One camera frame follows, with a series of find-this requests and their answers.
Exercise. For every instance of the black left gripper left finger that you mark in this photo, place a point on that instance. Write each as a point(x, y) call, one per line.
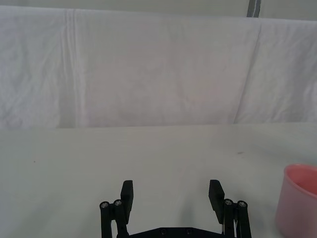
point(126, 198)

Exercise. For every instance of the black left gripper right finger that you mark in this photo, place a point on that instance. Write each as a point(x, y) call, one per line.
point(216, 198)

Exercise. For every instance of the white table cloth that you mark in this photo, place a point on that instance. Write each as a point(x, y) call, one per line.
point(74, 173)

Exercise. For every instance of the pink plastic cup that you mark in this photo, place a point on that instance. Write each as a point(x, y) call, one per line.
point(292, 210)

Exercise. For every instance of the white curtain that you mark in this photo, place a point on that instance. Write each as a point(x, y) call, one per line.
point(148, 74)

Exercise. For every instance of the grey striped post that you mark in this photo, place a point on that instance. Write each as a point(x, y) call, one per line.
point(253, 8)

